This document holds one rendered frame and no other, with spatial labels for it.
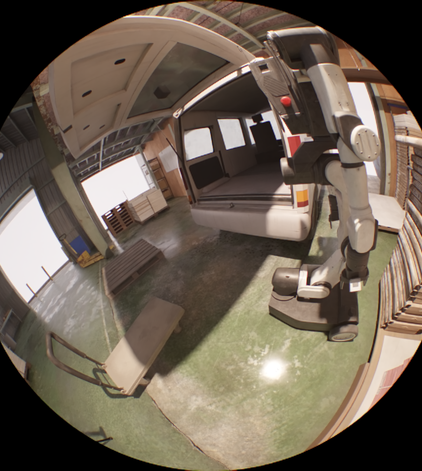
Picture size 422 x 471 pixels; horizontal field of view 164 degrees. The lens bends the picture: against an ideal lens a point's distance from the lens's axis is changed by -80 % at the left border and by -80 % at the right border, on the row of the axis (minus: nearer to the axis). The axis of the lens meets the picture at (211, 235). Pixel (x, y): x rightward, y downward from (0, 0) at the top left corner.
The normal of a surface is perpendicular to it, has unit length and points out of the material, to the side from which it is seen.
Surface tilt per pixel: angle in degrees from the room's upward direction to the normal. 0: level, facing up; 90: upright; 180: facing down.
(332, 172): 90
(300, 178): 113
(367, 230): 90
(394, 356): 0
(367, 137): 90
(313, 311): 0
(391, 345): 0
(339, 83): 90
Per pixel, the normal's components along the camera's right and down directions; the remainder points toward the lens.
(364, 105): -0.66, 0.56
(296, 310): -0.33, -0.81
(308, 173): -0.31, 0.85
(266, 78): -0.48, 0.58
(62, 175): 0.67, 0.15
